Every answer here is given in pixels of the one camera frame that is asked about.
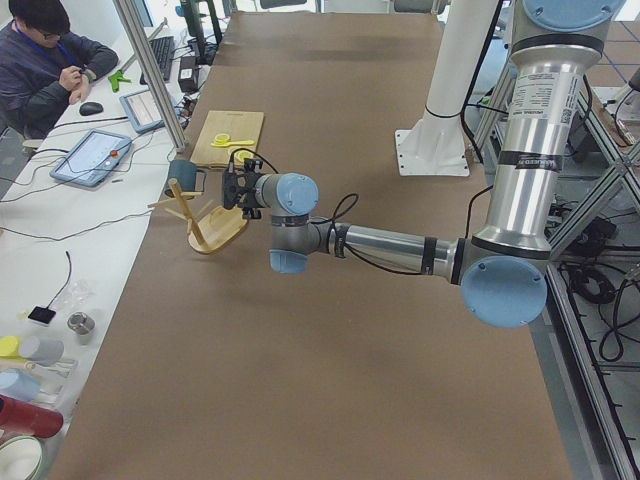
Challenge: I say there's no small metal cylinder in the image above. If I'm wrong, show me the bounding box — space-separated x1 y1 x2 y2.
67 311 95 345

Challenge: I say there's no lemon slice top pair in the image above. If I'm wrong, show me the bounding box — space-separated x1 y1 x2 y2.
211 133 231 147

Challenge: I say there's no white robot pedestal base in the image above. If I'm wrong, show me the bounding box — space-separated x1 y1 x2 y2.
395 0 501 177

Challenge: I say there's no teach pendant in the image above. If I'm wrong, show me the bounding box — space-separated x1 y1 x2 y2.
119 88 164 134
50 129 132 188

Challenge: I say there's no lemon slice near knife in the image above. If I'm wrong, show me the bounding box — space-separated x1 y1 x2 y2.
234 151 255 168

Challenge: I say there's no teach pendant near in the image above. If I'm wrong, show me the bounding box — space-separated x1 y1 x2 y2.
50 129 132 188

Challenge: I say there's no seated person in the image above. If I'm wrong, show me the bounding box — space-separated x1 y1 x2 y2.
1 0 119 139

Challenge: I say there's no red thermos bottle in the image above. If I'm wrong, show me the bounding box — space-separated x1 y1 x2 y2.
0 395 64 438

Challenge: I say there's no yellow plastic knife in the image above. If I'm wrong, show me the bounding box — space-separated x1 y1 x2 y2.
224 140 255 147

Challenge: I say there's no black keyboard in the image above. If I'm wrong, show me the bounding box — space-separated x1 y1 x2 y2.
149 36 174 82

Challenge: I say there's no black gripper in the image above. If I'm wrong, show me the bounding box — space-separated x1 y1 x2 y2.
222 170 262 219

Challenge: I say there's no teach pendant far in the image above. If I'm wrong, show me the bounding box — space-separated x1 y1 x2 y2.
119 88 164 134

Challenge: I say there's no light blue cup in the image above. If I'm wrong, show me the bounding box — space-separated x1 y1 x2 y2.
0 369 40 402

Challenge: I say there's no small black pad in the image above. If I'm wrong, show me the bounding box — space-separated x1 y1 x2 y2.
27 306 56 325

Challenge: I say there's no wooden cup storage rack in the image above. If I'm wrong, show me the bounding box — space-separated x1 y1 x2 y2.
148 178 248 254

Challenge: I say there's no yellow cup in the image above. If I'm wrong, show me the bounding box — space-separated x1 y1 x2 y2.
0 336 22 359

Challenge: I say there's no grey cup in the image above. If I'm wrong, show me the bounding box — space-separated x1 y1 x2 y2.
18 336 64 366

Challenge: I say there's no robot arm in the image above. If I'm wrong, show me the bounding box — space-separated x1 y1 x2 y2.
212 13 546 326

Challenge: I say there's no blue mug yellow inside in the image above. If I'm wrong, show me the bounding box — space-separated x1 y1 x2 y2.
163 159 207 198

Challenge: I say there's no bamboo cutting board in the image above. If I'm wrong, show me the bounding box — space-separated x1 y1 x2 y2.
190 110 264 168

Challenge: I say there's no black computer mouse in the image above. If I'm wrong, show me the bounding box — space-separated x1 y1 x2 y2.
79 101 104 116

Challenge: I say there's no aluminium frame post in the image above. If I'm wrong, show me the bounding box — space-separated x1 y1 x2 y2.
113 0 187 153

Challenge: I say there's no green clamp tool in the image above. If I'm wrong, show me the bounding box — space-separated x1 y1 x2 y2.
108 70 131 93

